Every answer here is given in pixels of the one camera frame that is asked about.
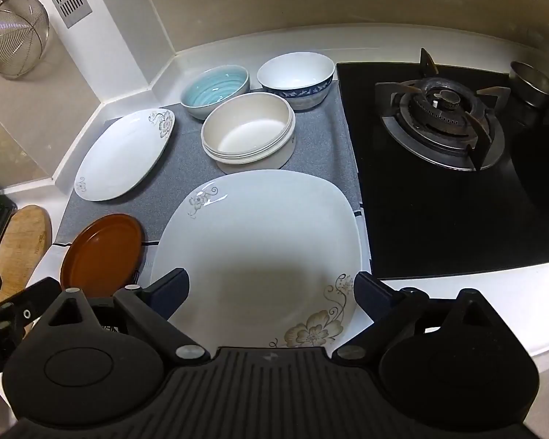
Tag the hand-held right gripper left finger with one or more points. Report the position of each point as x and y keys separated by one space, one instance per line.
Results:
x=176 y=286

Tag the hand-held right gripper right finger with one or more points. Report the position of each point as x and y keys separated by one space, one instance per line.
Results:
x=370 y=292

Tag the brown round plate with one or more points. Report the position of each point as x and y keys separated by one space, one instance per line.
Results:
x=100 y=251

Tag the square white floral plate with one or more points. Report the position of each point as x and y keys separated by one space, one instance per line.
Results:
x=256 y=247

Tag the oval white floral plate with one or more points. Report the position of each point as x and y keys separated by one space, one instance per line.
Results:
x=123 y=155

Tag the cream bowls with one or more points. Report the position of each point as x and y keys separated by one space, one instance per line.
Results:
x=247 y=132

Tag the light blue bowl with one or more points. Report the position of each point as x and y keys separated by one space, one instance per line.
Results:
x=212 y=87

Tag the white bowl blue pattern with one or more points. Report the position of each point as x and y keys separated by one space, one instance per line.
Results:
x=297 y=73

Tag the wooden cutting board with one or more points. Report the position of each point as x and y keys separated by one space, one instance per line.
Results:
x=23 y=242

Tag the black gas stove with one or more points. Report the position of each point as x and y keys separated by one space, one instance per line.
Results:
x=439 y=219

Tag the grey mat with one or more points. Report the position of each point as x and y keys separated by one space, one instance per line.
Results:
x=183 y=178

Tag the stove burner with pan support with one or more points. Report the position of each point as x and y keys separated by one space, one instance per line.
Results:
x=443 y=100

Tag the small metal pot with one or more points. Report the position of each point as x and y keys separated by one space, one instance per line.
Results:
x=530 y=84

